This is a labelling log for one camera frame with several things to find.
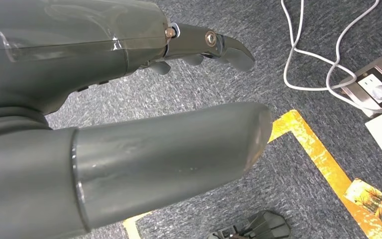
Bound yellow hotel print card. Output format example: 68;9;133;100
343;178;382;222

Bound dark grey robot foot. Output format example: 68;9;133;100
206;210;292;239

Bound white cable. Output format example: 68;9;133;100
281;0;358;92
325;0;382;115

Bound yellow floor tape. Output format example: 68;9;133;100
122;109;382;239

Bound grey ribbed left arm sleeve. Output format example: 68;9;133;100
0;106;53;141

